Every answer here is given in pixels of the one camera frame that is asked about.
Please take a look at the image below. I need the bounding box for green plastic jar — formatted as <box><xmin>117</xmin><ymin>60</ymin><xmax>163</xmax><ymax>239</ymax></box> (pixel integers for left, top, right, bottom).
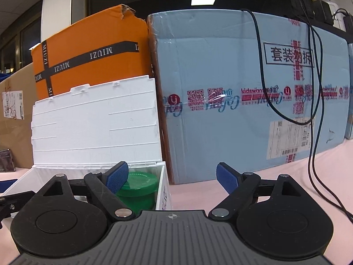
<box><xmin>116</xmin><ymin>172</ymin><xmax>161</xmax><ymax>216</ymax></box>

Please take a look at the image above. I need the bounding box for dark window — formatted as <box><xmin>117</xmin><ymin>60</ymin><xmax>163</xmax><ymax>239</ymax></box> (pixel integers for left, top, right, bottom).
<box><xmin>0</xmin><ymin>0</ymin><xmax>43</xmax><ymax>75</ymax></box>

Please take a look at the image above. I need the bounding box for large light blue cardboard box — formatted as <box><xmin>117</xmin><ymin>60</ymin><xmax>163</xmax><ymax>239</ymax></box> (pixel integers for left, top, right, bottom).
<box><xmin>147</xmin><ymin>9</ymin><xmax>349</xmax><ymax>185</ymax></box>

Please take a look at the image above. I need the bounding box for thin black adapter cable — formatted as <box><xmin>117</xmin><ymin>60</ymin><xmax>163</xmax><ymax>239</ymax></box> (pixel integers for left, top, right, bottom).
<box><xmin>331</xmin><ymin>8</ymin><xmax>353</xmax><ymax>23</ymax></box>

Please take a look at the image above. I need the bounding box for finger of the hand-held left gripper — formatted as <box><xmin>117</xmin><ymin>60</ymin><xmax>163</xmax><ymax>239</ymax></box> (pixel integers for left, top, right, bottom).
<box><xmin>0</xmin><ymin>190</ymin><xmax>35</xmax><ymax>229</ymax></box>

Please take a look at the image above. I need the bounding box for pink desktop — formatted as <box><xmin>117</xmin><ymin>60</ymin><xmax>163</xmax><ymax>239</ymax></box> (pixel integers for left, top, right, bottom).
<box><xmin>0</xmin><ymin>140</ymin><xmax>353</xmax><ymax>265</ymax></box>

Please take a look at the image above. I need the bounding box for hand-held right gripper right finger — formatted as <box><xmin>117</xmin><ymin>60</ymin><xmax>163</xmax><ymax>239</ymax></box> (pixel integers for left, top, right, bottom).
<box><xmin>208</xmin><ymin>162</ymin><xmax>306</xmax><ymax>222</ymax></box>

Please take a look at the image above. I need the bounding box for dark blue flat object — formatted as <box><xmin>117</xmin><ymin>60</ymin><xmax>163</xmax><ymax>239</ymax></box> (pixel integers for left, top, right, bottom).
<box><xmin>0</xmin><ymin>179</ymin><xmax>18</xmax><ymax>193</ymax></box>

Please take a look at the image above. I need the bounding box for white electric kettle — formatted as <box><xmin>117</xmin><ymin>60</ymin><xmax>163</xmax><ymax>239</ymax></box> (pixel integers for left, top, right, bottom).
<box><xmin>329</xmin><ymin>2</ymin><xmax>347</xmax><ymax>30</ymax></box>

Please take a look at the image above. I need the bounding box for long black cable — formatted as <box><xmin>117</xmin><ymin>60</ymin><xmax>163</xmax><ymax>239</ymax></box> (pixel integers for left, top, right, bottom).
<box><xmin>292</xmin><ymin>0</ymin><xmax>353</xmax><ymax>217</ymax></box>

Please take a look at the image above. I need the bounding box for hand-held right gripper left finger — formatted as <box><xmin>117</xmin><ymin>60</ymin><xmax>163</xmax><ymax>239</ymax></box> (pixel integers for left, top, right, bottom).
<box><xmin>27</xmin><ymin>161</ymin><xmax>132</xmax><ymax>222</ymax></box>

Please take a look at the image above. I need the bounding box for dark transparent case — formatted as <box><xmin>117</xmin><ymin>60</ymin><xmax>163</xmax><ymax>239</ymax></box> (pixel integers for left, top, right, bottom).
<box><xmin>0</xmin><ymin>148</ymin><xmax>15</xmax><ymax>173</ymax></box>

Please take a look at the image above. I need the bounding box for orange cardboard box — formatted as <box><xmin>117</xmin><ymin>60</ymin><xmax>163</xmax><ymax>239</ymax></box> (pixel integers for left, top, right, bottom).
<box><xmin>31</xmin><ymin>4</ymin><xmax>155</xmax><ymax>100</ymax></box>

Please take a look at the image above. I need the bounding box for brown cardboard box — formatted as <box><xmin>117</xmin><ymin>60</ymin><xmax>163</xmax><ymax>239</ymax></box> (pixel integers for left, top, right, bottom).
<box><xmin>0</xmin><ymin>62</ymin><xmax>38</xmax><ymax>169</ymax></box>

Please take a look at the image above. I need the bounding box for white plastic storage box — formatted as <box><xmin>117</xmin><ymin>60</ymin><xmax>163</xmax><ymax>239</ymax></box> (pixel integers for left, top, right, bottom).
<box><xmin>0</xmin><ymin>75</ymin><xmax>173</xmax><ymax>219</ymax></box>

